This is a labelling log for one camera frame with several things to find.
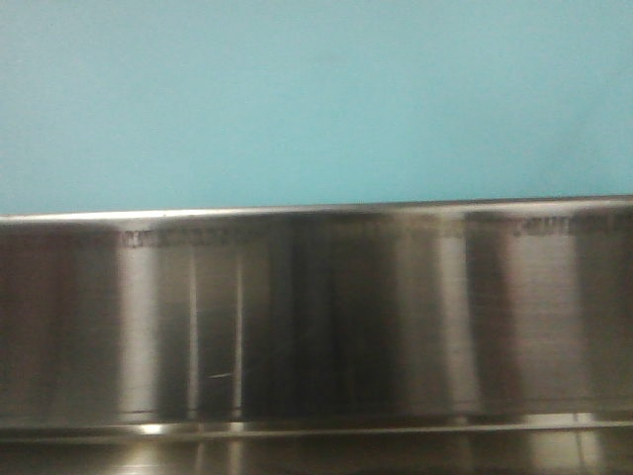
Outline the light blue plastic bin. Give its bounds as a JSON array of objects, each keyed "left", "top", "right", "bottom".
[{"left": 1, "top": 1, "right": 632, "bottom": 214}]

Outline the stainless steel shelf front rail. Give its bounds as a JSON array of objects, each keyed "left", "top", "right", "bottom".
[{"left": 1, "top": 196, "right": 632, "bottom": 474}]

